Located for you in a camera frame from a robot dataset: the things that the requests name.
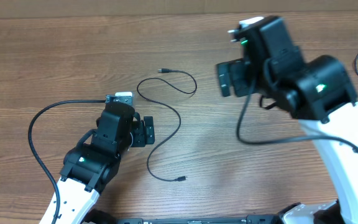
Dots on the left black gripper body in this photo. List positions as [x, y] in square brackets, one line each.
[142, 134]

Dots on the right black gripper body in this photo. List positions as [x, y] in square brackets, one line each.
[242, 75]

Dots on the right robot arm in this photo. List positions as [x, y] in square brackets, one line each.
[318, 94]

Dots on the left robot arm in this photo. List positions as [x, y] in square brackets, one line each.
[94, 162]

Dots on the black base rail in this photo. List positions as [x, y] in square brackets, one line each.
[194, 221]

